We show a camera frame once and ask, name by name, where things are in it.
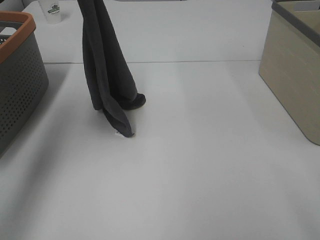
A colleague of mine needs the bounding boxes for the dark grey towel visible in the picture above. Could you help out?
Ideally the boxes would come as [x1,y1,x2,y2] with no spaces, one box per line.
[77,0,146,138]

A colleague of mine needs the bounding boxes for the grey perforated basket orange rim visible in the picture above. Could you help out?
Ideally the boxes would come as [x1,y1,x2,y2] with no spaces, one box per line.
[0,11,49,154]

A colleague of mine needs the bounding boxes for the beige bin with grey rim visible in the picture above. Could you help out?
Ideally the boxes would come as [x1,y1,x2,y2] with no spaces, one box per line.
[258,0,320,145]

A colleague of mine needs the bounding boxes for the white paper cup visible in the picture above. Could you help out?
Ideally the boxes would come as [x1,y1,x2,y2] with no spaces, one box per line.
[38,0,62,25]

